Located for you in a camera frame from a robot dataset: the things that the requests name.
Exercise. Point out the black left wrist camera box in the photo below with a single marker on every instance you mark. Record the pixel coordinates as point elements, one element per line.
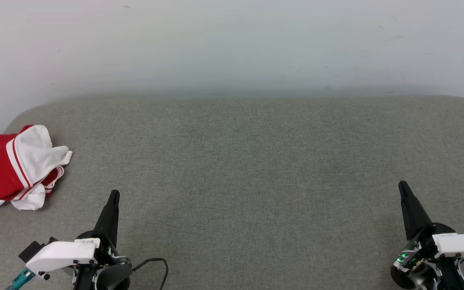
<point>32,249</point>

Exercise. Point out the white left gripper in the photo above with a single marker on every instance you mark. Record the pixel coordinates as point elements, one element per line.
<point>63,253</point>

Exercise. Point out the teal left camera connector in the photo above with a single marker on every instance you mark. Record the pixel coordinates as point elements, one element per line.
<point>20,278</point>

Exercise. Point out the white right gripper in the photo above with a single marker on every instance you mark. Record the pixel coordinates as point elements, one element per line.
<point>457,245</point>

